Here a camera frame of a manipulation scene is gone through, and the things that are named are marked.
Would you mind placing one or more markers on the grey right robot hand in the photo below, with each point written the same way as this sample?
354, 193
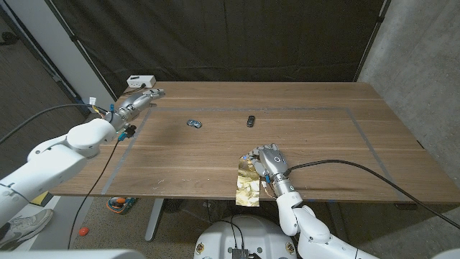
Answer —
275, 162

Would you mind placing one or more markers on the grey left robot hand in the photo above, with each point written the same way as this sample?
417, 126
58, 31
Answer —
134, 104

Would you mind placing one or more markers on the gold foil envelope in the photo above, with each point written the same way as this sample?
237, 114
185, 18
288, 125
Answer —
248, 190

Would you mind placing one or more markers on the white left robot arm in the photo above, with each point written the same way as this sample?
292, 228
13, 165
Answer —
50, 165

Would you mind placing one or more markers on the black toy car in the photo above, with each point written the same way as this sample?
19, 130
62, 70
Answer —
251, 121

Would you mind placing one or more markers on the blue toy car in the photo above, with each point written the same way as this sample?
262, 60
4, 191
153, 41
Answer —
194, 123

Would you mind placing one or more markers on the white power strip box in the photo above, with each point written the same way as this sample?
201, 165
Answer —
141, 81

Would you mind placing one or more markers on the black backdrop pole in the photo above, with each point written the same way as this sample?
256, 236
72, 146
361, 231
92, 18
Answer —
82, 54
373, 39

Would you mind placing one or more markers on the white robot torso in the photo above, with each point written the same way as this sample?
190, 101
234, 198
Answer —
246, 234

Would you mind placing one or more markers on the grey table leg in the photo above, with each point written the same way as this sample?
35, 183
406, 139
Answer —
336, 219
154, 219

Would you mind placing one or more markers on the orange teal tool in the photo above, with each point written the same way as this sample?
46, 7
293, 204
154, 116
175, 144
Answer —
120, 204

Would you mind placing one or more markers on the black curtain backdrop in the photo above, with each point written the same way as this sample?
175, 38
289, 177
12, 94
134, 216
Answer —
215, 36

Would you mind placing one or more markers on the yellow black foot pedal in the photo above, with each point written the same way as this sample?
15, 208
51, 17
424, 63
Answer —
41, 198

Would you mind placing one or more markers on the small orange ball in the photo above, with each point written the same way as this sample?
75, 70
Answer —
84, 231

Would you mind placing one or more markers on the grey sneaker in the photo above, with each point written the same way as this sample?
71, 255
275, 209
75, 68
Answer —
25, 224

